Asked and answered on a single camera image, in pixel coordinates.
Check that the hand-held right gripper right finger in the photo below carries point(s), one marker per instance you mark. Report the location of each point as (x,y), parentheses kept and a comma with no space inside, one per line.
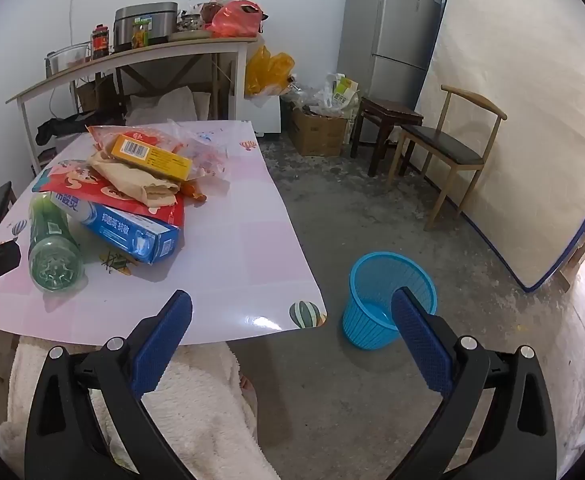
(420,340)

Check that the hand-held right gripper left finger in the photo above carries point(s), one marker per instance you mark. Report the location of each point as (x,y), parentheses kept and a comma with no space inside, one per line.
(162,345)

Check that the blue plastic basket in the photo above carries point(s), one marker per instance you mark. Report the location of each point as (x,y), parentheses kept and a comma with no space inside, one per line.
(367,320)

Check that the green plastic bottle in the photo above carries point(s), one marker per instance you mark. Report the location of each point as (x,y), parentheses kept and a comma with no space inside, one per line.
(55,255)

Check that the red snack bag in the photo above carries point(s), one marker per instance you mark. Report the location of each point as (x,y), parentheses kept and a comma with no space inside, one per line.
(67,180)

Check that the beige paper bag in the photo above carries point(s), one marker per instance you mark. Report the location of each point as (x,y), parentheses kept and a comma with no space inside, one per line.
(127,180)

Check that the yellow cardboard box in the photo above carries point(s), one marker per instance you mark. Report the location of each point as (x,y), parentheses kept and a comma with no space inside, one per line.
(147,155)

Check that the clear plastic snack bag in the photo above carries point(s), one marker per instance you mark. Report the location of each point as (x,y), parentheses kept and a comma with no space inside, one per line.
(202,152)

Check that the blue toothpaste box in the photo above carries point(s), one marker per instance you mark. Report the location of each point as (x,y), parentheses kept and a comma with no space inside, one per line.
(132,235)

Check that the black clothing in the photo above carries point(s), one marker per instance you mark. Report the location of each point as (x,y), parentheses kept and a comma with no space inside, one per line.
(60,126)

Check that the plain brown carton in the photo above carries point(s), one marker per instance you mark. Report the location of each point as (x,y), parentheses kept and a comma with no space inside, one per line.
(95,97)

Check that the clear plastic container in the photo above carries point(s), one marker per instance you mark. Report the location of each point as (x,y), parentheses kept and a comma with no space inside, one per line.
(70,57)

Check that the beige mattress blue trim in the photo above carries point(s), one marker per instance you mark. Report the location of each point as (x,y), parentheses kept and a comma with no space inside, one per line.
(522,135)

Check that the open cardboard box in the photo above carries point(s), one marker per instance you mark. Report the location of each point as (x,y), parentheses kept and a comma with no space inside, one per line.
(317,135)

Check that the white sack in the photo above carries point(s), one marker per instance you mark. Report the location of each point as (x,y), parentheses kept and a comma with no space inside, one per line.
(162,107)

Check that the dark wooden stool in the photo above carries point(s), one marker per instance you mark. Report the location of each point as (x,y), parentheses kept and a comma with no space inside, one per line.
(390,109)

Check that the dark sauce jar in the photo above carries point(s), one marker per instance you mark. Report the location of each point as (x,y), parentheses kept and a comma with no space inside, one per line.
(100,42)

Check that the green and white package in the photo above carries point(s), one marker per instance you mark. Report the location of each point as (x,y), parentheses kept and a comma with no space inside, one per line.
(345,95)

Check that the white plastic bags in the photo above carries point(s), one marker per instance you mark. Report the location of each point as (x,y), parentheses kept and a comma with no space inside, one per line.
(317,102)

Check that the wooden side table white legs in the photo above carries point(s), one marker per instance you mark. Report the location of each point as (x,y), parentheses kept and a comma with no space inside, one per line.
(172,52)

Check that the silver rice cooker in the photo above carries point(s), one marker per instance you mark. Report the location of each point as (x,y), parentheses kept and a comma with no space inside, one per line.
(147,17)

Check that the yellow plastic bag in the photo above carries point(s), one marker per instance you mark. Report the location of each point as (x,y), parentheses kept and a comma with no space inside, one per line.
(267,70)

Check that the round plate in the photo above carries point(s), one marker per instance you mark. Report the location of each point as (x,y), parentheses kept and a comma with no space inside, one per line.
(190,36)

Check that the glass jar of dried food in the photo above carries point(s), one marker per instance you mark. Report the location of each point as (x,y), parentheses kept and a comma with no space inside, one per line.
(190,22)

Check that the silver refrigerator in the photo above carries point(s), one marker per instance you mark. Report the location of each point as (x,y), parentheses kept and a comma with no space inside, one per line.
(387,25)

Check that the red plastic bag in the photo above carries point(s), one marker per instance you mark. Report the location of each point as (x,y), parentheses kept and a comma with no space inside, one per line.
(232,22)

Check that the brown food packet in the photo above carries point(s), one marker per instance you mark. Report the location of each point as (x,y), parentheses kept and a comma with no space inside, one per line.
(211,11)

